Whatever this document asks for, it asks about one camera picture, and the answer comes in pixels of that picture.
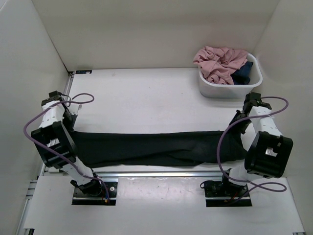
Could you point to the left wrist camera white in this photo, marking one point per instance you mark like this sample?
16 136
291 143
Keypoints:
74 109

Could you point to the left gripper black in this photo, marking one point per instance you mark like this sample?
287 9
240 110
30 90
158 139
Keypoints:
71 126

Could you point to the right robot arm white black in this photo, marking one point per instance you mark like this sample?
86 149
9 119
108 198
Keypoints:
269 152

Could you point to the navy blue garment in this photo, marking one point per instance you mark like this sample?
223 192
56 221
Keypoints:
241 76

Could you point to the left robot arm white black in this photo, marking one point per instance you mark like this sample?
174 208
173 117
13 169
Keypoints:
56 146

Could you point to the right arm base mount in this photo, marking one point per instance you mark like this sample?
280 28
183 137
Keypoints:
225 194

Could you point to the aluminium frame rail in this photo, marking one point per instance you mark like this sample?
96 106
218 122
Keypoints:
32 185

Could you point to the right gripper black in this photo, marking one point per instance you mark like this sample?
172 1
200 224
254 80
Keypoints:
241 129

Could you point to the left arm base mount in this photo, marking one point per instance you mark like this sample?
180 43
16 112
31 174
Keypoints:
95 193

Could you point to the black trousers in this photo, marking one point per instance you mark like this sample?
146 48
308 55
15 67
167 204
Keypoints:
184 149

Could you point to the pink crumpled garment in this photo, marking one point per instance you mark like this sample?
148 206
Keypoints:
218 63

